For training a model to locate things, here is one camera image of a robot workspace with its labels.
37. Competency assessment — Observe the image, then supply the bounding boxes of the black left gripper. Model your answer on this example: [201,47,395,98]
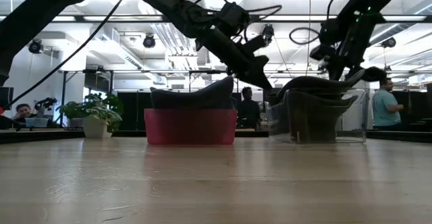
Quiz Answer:
[196,26,274,91]

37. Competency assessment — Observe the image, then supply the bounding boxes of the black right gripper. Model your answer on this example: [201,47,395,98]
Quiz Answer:
[325,13,388,83]

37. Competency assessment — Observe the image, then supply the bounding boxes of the person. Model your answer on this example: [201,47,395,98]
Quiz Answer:
[237,86,262,131]
[12,103,35,124]
[371,76,405,131]

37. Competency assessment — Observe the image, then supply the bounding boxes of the white cylindrical machine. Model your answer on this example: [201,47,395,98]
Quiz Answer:
[339,79,372,132]

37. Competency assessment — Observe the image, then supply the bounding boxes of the clear plastic bin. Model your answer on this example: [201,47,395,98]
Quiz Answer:
[268,88,371,145]

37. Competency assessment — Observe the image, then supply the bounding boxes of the red plastic bin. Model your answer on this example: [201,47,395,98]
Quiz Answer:
[144,108,238,146]

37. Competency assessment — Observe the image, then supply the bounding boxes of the black partition panel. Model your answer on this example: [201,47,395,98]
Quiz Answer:
[116,91,271,132]

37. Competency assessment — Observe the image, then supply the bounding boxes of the large green leafy plant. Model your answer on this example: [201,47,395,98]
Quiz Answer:
[82,93,124,134]

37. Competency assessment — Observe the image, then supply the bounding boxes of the white plant pot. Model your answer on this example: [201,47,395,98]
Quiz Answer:
[82,115,113,139]

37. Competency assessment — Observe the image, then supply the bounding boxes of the small green potted plant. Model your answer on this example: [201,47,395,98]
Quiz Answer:
[55,101,85,129]

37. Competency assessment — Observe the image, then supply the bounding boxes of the white tub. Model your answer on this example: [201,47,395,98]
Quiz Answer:
[24,117,50,129]

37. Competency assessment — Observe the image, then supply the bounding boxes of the dark background table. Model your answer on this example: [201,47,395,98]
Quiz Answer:
[0,128,432,145]

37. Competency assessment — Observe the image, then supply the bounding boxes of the black monitor screen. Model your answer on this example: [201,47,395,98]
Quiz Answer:
[0,86,15,111]

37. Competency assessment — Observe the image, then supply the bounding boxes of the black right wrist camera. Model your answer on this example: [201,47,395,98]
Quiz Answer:
[309,43,337,62]

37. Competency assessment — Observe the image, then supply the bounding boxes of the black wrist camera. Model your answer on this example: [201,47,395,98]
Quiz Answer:
[219,1,252,33]
[309,43,337,62]

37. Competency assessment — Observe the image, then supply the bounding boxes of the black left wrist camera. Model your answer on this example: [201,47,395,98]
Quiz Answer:
[219,1,252,33]

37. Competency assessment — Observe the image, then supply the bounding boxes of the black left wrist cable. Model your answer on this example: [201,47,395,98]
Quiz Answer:
[194,0,283,45]

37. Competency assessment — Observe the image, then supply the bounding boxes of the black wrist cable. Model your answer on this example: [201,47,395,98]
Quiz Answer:
[288,0,364,47]
[194,0,283,45]

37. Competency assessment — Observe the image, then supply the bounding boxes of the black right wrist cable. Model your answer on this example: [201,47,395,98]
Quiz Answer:
[288,0,364,47]

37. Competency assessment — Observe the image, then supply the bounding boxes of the long black left arm cable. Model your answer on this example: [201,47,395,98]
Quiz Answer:
[1,0,129,111]

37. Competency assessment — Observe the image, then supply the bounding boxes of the black overhead frame beam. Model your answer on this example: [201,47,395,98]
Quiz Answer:
[0,13,432,24]

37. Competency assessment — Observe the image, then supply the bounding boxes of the black metal background frame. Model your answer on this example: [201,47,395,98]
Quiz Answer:
[57,68,432,131]

